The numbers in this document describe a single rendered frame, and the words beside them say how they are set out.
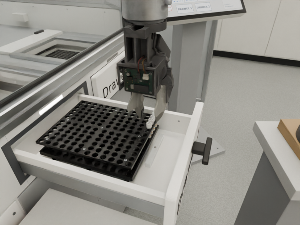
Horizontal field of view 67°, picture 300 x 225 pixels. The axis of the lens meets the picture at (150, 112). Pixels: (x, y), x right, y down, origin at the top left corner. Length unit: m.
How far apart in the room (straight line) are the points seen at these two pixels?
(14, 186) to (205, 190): 1.20
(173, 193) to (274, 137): 0.50
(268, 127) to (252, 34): 2.61
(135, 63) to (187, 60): 1.09
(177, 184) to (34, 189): 0.37
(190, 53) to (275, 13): 2.02
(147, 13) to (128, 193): 0.30
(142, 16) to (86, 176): 0.29
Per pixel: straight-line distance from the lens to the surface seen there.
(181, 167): 0.40
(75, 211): 0.57
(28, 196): 0.62
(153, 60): 0.40
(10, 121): 0.51
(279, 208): 0.84
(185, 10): 1.25
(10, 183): 0.56
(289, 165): 0.73
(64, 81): 0.61
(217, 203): 1.52
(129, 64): 0.38
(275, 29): 3.38
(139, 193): 0.42
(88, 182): 0.46
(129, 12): 0.38
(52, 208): 0.59
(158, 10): 0.37
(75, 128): 0.55
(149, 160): 0.52
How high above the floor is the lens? 1.23
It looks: 35 degrees down
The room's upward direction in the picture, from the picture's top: straight up
